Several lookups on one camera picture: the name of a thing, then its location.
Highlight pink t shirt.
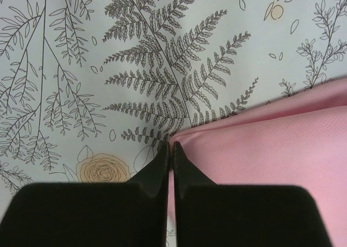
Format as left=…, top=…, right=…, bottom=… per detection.
left=170, top=79, right=346, bottom=246

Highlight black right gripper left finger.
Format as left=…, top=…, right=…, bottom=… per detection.
left=1, top=143, right=170, bottom=246

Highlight floral patterned table mat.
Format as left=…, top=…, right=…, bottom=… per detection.
left=1, top=0, right=346, bottom=246

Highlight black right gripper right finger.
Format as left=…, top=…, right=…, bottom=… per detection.
left=172, top=142, right=332, bottom=246

